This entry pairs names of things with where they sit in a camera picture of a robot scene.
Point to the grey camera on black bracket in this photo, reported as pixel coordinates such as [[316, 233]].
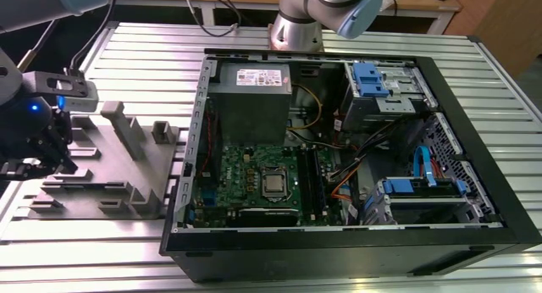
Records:
[[41, 83]]

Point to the CPU socket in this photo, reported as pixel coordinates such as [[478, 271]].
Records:
[[275, 197]]

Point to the metal disk bay frame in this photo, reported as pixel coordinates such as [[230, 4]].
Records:
[[427, 202]]

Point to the green motherboard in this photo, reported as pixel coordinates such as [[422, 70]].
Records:
[[236, 160]]

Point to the metal disk bay cage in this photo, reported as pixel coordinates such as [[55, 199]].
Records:
[[368, 112]]

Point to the wooden cabinet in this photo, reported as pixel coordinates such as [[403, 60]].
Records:
[[507, 26]]

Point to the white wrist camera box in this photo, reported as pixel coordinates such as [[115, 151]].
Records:
[[81, 99]]

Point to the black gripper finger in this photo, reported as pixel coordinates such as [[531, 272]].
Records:
[[59, 147], [25, 171]]

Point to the blue disk carrier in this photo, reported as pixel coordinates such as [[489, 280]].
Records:
[[366, 77]]

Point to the grey power supply unit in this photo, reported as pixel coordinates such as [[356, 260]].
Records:
[[250, 115]]

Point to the hard disk in blue carrier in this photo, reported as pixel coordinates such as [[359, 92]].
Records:
[[402, 186]]

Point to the black RAM slot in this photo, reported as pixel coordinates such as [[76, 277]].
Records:
[[303, 179]]

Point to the silver CPU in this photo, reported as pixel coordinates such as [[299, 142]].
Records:
[[274, 182]]

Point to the wooden desk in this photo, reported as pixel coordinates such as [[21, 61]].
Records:
[[427, 4]]

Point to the grey parts rack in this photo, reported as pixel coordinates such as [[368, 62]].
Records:
[[109, 166]]

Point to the black open PC case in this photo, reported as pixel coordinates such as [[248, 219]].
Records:
[[338, 242]]

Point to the black graphics card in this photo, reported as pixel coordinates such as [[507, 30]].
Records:
[[262, 217]]

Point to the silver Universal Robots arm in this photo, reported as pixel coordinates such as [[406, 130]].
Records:
[[296, 29]]

